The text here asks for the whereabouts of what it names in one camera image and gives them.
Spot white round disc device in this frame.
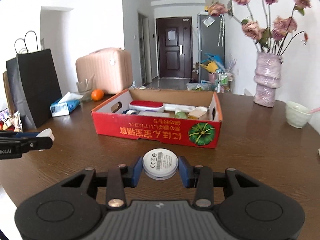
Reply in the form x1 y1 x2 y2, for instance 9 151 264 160
143 148 178 180

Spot blue purple round lid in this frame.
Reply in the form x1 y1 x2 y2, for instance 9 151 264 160
122 109 139 115

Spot green spray bottle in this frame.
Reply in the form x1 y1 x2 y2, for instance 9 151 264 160
175 108 188 119

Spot red white lint brush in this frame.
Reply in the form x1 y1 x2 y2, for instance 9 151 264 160
129 100 196 113

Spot white plastic bottle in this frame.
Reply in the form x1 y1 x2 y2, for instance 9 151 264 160
138 111 170 118

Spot white ribbed cap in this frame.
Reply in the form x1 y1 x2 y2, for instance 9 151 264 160
36 128 55 151

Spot red snack packages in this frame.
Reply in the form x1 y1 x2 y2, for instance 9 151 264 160
0 107 23 132

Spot blue tissue box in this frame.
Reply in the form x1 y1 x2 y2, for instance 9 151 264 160
50 92 83 117

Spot brown paper bag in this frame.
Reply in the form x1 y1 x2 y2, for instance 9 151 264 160
3 72 15 115

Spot black paper bag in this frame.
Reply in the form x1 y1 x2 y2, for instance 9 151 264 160
6 46 62 130

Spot clear glass cup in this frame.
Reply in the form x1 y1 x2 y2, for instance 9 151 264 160
76 77 94 102

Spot red cardboard box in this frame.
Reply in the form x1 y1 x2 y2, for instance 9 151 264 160
91 89 223 148

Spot orange fruit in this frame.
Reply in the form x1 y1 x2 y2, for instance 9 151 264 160
91 89 104 101

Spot pale green bowl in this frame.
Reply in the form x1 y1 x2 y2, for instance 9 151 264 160
285 101 312 128

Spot pink suitcase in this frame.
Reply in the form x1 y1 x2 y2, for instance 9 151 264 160
75 48 133 94

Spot pink ceramic vase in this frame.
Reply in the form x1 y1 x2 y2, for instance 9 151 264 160
253 52 282 108

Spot dried pink roses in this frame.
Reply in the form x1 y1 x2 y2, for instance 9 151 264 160
206 0 311 57

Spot dark brown door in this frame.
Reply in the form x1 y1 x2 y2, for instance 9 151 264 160
156 17 193 79

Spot grey refrigerator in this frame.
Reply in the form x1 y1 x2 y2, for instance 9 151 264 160
196 12 226 83

